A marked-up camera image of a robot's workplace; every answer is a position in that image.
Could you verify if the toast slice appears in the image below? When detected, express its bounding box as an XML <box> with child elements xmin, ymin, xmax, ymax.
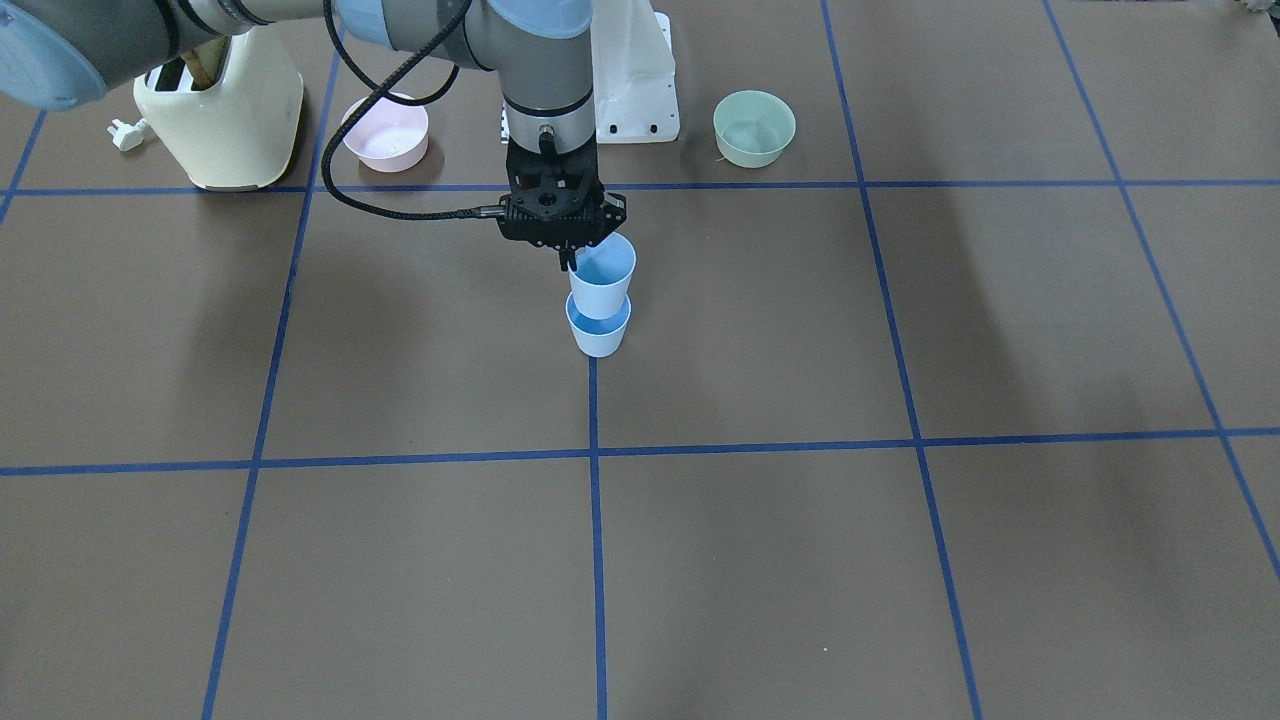
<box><xmin>180</xmin><ymin>42</ymin><xmax>225</xmax><ymax>91</ymax></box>

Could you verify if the blue cup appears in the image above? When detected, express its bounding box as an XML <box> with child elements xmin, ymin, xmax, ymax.
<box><xmin>564</xmin><ymin>293</ymin><xmax>632</xmax><ymax>359</ymax></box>
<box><xmin>570</xmin><ymin>232</ymin><xmax>637</xmax><ymax>320</ymax></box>

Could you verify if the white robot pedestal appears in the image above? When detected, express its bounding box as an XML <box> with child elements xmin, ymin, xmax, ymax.
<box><xmin>591</xmin><ymin>1</ymin><xmax>681</xmax><ymax>143</ymax></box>

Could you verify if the pink bowl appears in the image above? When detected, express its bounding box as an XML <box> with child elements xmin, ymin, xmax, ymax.
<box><xmin>342</xmin><ymin>100</ymin><xmax>430</xmax><ymax>173</ymax></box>

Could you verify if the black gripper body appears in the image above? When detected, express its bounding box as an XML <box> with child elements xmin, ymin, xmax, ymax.
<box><xmin>497</xmin><ymin>138</ymin><xmax>627</xmax><ymax>252</ymax></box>

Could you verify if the green bowl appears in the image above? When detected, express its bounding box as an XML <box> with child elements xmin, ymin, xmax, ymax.
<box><xmin>712</xmin><ymin>90</ymin><xmax>797</xmax><ymax>169</ymax></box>

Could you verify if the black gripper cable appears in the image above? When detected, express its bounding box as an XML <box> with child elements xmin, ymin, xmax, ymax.
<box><xmin>320</xmin><ymin>0</ymin><xmax>513</xmax><ymax>223</ymax></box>

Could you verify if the cream toaster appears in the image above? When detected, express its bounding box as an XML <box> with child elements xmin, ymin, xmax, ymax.
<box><xmin>133</xmin><ymin>27</ymin><xmax>305</xmax><ymax>192</ymax></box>

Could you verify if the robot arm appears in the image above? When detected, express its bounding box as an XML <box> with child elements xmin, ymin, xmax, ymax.
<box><xmin>1</xmin><ymin>1</ymin><xmax>626</xmax><ymax>270</ymax></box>

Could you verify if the white power plug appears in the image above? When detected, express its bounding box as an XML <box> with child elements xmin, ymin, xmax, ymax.
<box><xmin>108</xmin><ymin>118</ymin><xmax>151</xmax><ymax>152</ymax></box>

